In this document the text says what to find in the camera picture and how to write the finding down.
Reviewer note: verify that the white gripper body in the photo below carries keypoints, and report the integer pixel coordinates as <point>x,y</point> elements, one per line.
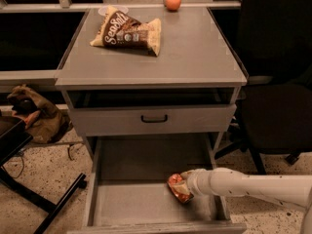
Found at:
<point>197,181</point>

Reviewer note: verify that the red coke can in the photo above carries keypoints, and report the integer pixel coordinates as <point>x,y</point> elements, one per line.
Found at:
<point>175,178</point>

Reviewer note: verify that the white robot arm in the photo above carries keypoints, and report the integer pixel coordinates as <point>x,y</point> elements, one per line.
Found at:
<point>293,191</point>

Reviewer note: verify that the open grey middle drawer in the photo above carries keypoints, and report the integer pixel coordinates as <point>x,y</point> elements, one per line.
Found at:
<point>128,191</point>

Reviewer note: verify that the closed grey top drawer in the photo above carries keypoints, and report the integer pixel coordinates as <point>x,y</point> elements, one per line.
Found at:
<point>90,122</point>

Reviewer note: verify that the grey drawer cabinet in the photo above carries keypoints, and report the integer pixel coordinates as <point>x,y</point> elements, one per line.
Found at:
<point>194,68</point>

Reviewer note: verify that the brown bag on floor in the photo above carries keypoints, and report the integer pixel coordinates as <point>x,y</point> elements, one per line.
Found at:
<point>43,120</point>

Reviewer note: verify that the brown sea salt chip bag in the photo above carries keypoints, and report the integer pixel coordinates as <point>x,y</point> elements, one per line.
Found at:
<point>118,30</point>

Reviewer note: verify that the black office chair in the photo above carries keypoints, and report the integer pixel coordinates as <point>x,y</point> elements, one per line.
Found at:
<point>274,116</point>

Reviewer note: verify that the orange fruit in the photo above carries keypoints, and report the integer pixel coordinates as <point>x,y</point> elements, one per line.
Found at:
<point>172,5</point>

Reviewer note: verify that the black drawer handle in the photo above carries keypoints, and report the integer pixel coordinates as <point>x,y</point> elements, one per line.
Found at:
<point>154,119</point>

